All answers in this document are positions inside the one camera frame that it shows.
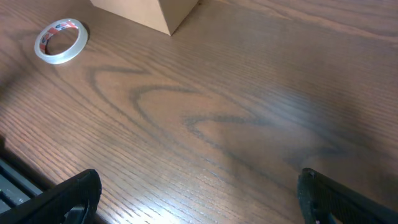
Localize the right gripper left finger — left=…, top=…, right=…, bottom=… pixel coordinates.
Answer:
left=1, top=169, right=102, bottom=224

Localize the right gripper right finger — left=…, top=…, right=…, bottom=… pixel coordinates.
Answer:
left=297, top=168, right=397, bottom=224

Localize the clear tape roll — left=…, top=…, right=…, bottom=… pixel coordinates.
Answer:
left=34, top=19, right=88, bottom=65

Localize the brown cardboard box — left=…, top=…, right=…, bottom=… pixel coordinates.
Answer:
left=91, top=0, right=198, bottom=36

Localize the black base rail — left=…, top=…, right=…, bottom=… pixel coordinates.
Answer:
left=0, top=159, right=43, bottom=213

